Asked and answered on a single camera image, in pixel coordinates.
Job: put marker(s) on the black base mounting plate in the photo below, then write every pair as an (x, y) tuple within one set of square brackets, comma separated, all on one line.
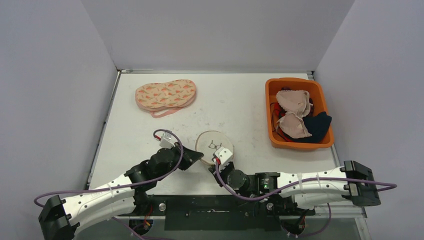
[(219, 213)]

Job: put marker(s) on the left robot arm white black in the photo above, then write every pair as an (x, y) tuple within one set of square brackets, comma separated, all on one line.
[(63, 218)]

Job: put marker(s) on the red black strappy garment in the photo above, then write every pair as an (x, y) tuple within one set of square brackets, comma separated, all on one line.
[(277, 112)]

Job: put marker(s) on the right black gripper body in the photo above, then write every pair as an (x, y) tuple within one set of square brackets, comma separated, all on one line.
[(218, 169)]

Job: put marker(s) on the floral mesh laundry bag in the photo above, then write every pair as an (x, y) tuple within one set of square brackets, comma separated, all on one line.
[(166, 98)]

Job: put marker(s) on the orange plastic bin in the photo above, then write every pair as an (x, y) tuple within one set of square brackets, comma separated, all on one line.
[(317, 99)]

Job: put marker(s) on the navy blue garment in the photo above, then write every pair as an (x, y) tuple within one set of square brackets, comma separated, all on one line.
[(317, 126)]

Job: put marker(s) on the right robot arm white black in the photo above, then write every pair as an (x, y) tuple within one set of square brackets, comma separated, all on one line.
[(352, 182)]

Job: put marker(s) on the beige pink lace bra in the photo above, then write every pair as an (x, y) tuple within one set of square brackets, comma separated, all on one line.
[(296, 104)]

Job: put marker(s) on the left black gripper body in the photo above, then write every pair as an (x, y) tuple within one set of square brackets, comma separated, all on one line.
[(178, 154)]

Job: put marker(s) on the round white mesh laundry bag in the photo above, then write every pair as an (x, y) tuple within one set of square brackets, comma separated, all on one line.
[(208, 142)]

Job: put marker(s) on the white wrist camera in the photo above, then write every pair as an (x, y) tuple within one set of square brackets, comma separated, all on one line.
[(222, 156), (166, 140)]

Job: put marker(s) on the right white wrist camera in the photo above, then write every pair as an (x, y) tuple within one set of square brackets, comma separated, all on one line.
[(222, 156)]

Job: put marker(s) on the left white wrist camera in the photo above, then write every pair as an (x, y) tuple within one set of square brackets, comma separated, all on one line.
[(166, 140)]

